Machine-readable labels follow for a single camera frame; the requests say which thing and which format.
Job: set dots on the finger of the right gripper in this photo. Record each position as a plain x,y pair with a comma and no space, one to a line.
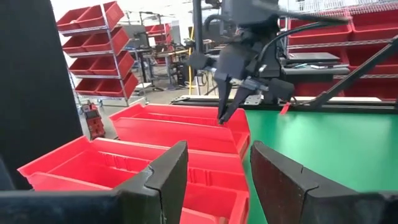
224,93
241,95

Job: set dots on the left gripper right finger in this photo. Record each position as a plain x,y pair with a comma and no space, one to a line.
286,193

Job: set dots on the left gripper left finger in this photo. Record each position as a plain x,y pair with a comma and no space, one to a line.
168,174

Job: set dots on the red plastic bin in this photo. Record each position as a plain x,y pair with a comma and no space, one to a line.
93,168
174,130

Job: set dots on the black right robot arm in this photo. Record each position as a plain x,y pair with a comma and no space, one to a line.
311,17

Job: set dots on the yellow pole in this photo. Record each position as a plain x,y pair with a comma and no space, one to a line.
190,62

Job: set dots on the green table mat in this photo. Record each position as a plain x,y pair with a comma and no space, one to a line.
326,149

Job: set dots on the distant red bin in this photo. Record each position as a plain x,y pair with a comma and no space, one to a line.
311,88
367,54
376,28
317,32

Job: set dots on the distant workbench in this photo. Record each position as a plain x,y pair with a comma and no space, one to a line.
155,56

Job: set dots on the red floor device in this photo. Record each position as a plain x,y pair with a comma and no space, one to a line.
93,121

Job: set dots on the black support bar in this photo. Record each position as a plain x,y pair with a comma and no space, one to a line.
357,71

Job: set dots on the black standing panel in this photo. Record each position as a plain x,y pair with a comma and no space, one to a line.
31,93

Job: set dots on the silver metal bracket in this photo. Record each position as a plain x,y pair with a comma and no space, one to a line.
252,99

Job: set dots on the black vertical post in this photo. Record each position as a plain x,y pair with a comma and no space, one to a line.
198,25

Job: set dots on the black table frame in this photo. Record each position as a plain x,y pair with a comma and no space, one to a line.
342,107

